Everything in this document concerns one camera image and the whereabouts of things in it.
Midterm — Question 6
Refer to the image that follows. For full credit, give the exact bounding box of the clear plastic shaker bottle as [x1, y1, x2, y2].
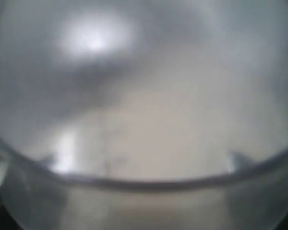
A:
[0, 0, 288, 230]

